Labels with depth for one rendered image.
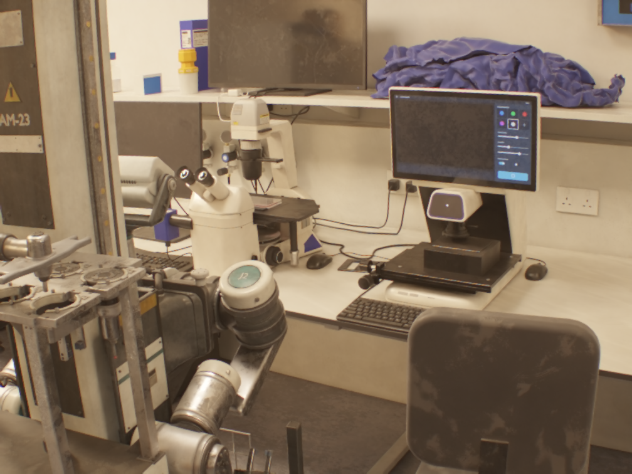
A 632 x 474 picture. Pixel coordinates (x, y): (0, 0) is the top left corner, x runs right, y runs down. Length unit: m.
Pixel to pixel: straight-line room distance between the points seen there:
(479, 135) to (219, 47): 1.29
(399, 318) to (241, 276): 0.55
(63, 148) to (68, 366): 0.41
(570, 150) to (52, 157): 1.77
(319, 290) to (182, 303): 0.72
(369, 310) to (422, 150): 0.49
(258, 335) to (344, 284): 0.69
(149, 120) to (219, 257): 0.71
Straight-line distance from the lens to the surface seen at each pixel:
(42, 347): 1.10
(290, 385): 3.33
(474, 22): 2.78
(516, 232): 2.33
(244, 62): 2.96
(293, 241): 2.44
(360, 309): 2.07
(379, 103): 2.54
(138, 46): 3.69
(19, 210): 1.41
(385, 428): 2.99
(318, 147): 2.97
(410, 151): 2.21
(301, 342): 3.29
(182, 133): 2.71
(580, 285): 2.35
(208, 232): 2.33
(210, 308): 1.65
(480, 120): 2.11
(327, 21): 2.76
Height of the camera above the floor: 1.56
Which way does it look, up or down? 16 degrees down
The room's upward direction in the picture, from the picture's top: 2 degrees counter-clockwise
